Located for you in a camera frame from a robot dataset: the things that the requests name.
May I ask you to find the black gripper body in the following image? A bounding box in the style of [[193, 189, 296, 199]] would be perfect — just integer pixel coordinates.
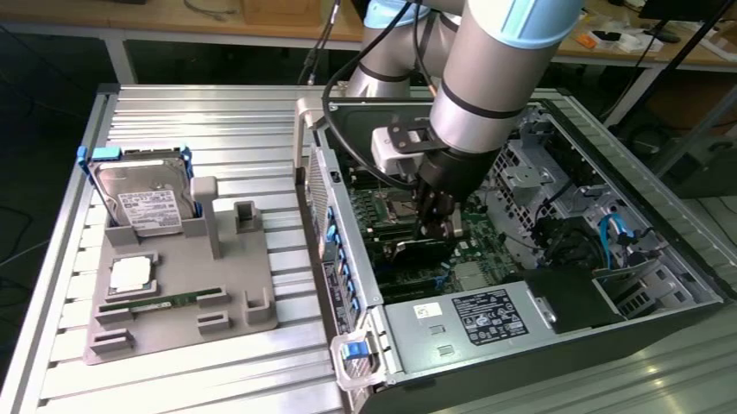
[[416, 147, 499, 204]]

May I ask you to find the black Nvidia graphics card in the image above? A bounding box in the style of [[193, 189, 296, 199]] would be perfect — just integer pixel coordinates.
[[383, 235, 456, 267]]

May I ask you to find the CPU socket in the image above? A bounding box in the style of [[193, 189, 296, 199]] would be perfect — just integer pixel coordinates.
[[372, 189, 419, 222]]

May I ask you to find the black installed RAM stick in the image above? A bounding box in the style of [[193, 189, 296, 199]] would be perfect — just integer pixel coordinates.
[[367, 223, 422, 243]]

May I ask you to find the green Dell motherboard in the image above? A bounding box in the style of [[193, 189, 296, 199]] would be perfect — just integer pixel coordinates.
[[344, 172, 524, 299]]

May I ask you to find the silver metal disk bay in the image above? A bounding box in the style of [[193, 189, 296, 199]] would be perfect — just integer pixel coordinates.
[[488, 107, 606, 247]]

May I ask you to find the silver chipset heat sink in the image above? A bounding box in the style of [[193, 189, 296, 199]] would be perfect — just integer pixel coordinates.
[[451, 262, 488, 290]]

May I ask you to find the grey power supply unit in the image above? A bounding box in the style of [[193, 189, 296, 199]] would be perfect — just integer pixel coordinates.
[[382, 282, 556, 374]]

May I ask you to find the cluttered wooden desk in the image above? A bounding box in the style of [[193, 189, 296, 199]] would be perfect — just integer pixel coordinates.
[[548, 0, 737, 126]]

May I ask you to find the open black PC case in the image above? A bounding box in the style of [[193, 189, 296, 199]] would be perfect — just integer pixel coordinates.
[[289, 88, 737, 414]]

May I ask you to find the hard disk in blue caddy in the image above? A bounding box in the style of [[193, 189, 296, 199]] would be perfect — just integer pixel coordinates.
[[76, 144, 204, 239]]

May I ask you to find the green RAM stick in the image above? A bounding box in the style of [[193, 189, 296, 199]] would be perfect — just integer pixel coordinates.
[[104, 288, 224, 312]]

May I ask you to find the black slanted pole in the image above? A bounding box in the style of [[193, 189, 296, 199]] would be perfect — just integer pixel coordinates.
[[601, 0, 721, 126]]

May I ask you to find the grey plastic parts rack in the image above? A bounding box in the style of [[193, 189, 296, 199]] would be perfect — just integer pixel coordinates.
[[82, 174, 279, 366]]

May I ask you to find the silver CPU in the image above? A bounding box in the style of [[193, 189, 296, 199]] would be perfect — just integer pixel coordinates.
[[109, 257, 155, 291]]

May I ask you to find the black monitor with stand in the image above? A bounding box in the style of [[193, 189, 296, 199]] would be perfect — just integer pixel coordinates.
[[638, 0, 737, 44]]

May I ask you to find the long wooden desk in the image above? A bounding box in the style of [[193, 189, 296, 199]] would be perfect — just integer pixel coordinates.
[[0, 0, 370, 85]]

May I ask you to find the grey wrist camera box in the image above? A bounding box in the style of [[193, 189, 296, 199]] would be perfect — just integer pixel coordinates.
[[371, 122, 434, 179]]

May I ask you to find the black camera cable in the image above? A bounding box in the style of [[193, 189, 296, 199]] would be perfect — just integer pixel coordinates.
[[320, 0, 431, 187]]

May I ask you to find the blue data wire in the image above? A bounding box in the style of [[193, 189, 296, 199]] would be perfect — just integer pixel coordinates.
[[598, 214, 630, 268]]

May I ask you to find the black hanging cable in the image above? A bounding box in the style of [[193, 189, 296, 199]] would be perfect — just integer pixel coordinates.
[[297, 0, 346, 84]]

